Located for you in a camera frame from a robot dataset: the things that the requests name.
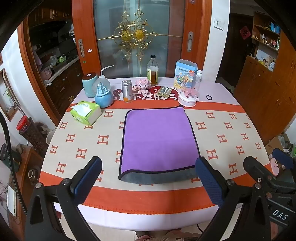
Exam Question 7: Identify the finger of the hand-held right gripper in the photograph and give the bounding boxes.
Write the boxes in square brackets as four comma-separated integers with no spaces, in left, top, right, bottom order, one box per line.
[243,156,278,184]
[272,148,296,170]

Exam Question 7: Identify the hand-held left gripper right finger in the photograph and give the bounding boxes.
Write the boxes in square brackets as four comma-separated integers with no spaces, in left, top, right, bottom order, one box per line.
[195,157,272,241]

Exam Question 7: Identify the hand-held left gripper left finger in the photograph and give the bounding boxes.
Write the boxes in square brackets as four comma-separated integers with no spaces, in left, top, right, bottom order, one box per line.
[24,156,102,241]

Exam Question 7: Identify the purple towel with grey back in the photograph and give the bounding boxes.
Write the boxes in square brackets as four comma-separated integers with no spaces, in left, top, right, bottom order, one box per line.
[118,105,201,185]

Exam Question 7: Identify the pink round toy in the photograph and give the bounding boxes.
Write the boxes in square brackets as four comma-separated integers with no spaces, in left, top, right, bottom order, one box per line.
[269,156,280,176]

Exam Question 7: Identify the orange patterned table blanket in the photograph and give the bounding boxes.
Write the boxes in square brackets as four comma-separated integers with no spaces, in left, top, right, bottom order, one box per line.
[38,100,276,208]

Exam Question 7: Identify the green tissue pack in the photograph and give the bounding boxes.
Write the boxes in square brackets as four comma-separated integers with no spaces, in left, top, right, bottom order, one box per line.
[70,100,102,127]

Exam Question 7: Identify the wooden side table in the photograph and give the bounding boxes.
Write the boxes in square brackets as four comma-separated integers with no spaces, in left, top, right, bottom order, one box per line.
[8,146,45,232]

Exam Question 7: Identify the white tablecloth with red print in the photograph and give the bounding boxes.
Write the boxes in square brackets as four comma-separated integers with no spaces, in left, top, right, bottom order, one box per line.
[54,77,234,230]

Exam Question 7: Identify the wooden shelf cabinet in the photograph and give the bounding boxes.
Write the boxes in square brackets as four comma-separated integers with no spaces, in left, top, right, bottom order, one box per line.
[235,11,296,144]

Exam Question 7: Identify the person's pink clothing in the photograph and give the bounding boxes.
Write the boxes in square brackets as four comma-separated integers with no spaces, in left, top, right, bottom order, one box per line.
[136,229,201,241]

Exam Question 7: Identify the red lidded jar of beans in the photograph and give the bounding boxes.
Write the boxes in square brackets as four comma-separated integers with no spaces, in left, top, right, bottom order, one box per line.
[16,116,49,156]

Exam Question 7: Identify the blue snow globe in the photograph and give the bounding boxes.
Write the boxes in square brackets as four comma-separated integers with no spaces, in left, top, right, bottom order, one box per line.
[92,77,114,108]

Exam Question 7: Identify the glass dome with pink flowers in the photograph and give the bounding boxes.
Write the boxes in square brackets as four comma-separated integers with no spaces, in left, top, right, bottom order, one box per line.
[178,71,201,108]

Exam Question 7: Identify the teal jar with brown lid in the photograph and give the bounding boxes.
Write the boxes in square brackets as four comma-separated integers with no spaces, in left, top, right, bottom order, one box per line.
[82,73,99,98]

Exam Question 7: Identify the wooden kitchen cabinet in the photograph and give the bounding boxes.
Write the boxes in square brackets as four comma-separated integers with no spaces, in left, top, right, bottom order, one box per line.
[46,57,85,112]

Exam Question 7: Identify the silver can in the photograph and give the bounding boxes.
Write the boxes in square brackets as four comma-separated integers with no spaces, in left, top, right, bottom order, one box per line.
[122,80,134,103]

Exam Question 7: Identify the pill blister pack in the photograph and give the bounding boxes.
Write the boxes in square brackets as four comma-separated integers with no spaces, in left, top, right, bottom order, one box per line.
[157,86,173,97]

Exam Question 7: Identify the pink block toy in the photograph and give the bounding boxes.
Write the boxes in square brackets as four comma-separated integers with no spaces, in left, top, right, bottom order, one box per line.
[135,78,151,90]

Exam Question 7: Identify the framed picture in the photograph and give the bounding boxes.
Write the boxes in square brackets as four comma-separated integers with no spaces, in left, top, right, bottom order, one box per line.
[0,68,18,122]

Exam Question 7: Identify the blue cardboard box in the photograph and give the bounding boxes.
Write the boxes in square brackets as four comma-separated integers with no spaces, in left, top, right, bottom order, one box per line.
[174,59,198,90]

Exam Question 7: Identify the glass bottle with yellow liquid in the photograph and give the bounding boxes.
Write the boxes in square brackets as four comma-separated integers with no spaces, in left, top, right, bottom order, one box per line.
[147,55,159,86]

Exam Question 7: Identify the gold door ornament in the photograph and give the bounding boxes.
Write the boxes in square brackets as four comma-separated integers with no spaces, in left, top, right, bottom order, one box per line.
[109,9,159,61]

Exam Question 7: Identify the white cable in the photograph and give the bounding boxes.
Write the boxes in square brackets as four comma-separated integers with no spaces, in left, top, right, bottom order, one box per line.
[100,65,115,78]

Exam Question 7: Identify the glass sliding door wooden frame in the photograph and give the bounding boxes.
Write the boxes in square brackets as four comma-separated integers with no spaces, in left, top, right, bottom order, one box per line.
[72,0,212,78]

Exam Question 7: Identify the white light switch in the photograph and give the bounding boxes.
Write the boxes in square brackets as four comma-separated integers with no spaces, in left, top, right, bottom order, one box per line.
[214,17,225,30]

